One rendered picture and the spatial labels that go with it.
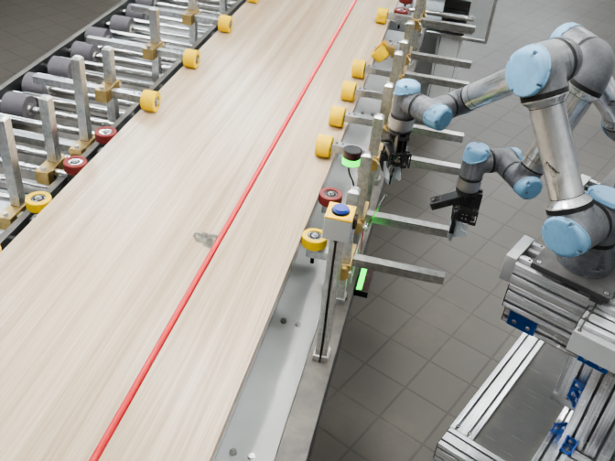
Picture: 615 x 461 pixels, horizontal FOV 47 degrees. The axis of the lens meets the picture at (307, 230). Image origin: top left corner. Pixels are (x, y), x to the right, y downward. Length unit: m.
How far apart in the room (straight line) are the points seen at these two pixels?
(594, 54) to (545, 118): 0.37
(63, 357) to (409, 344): 1.76
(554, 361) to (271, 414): 1.37
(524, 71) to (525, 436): 1.40
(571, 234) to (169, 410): 1.05
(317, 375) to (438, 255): 1.81
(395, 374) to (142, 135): 1.42
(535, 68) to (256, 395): 1.16
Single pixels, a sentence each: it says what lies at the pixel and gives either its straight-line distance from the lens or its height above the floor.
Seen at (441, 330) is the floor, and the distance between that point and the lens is 3.29.
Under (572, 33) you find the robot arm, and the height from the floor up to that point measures 1.54.
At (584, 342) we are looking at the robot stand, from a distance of 2.02.
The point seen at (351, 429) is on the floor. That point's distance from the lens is 2.83.
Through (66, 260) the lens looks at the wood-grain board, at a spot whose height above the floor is 0.90.
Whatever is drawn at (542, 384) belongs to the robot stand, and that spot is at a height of 0.21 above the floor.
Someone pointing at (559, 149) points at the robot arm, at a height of 1.40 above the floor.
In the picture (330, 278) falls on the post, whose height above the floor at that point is 1.02.
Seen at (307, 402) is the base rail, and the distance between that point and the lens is 1.97.
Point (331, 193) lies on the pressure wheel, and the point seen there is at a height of 0.91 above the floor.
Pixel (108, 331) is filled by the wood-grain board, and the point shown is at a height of 0.90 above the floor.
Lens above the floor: 2.21
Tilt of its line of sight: 36 degrees down
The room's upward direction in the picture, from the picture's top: 6 degrees clockwise
